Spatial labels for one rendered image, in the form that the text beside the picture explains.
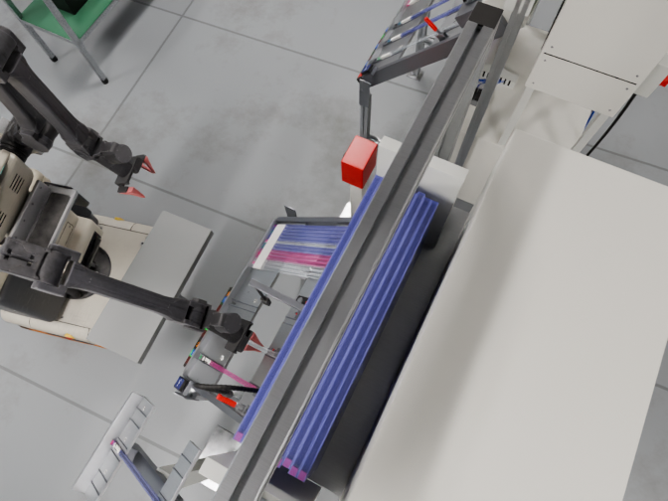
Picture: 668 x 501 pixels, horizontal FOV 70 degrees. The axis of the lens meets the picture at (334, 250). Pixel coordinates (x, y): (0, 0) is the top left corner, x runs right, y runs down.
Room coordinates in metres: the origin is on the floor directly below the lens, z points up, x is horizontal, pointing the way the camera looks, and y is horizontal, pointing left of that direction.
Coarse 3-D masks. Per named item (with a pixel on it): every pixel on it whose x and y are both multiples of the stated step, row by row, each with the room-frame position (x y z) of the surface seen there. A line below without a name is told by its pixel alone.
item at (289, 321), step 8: (344, 224) 0.62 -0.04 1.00; (312, 280) 0.44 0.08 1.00; (304, 288) 0.42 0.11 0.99; (312, 288) 0.41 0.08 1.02; (304, 296) 0.39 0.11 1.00; (288, 312) 0.35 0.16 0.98; (288, 320) 0.33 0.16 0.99; (280, 328) 0.31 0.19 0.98; (288, 328) 0.30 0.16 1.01; (280, 336) 0.28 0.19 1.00; (272, 344) 0.26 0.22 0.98; (280, 344) 0.25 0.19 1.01; (264, 360) 0.22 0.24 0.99; (272, 360) 0.21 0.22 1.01; (264, 368) 0.19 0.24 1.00; (256, 376) 0.17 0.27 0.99; (264, 376) 0.17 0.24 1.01; (256, 384) 0.15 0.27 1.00; (248, 400) 0.11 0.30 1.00
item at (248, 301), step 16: (288, 224) 0.75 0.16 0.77; (304, 224) 0.71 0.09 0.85; (256, 272) 0.57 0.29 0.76; (272, 272) 0.54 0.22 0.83; (240, 288) 0.53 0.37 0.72; (240, 304) 0.46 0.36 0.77; (256, 304) 0.43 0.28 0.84; (208, 352) 0.30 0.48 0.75; (224, 352) 0.28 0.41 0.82; (208, 368) 0.24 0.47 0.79
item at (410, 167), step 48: (480, 48) 0.47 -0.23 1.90; (432, 96) 0.40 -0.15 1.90; (384, 144) 0.46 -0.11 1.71; (432, 144) 0.33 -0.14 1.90; (384, 192) 0.27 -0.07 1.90; (432, 192) 0.39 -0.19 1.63; (384, 240) 0.20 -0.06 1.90; (432, 240) 0.37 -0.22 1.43; (336, 288) 0.15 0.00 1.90; (432, 288) 0.27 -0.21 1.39; (336, 336) 0.10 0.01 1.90; (384, 336) 0.18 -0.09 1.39; (288, 384) 0.05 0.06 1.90; (384, 384) 0.08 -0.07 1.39; (288, 432) 0.00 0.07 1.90; (336, 432) -0.01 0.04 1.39; (240, 480) -0.04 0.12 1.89; (288, 480) -0.07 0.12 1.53; (336, 480) -0.09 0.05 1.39
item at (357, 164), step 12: (360, 144) 1.06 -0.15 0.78; (372, 144) 1.05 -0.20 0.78; (348, 156) 1.01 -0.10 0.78; (360, 156) 1.00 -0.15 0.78; (372, 156) 1.01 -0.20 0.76; (348, 168) 0.97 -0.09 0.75; (360, 168) 0.95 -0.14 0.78; (372, 168) 1.01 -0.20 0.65; (348, 180) 0.97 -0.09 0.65; (360, 180) 0.94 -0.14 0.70; (360, 192) 0.98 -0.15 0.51; (348, 204) 1.17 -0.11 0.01; (348, 216) 1.10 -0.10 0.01
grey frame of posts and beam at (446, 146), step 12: (480, 12) 0.54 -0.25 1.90; (492, 12) 0.53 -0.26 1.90; (480, 24) 0.51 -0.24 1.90; (492, 24) 0.51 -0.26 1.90; (492, 36) 0.51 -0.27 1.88; (480, 72) 0.52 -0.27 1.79; (468, 96) 0.50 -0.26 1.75; (456, 120) 0.51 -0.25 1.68; (456, 132) 0.50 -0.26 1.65; (444, 144) 0.52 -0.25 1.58; (444, 156) 0.51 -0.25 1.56; (192, 396) 0.17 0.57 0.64
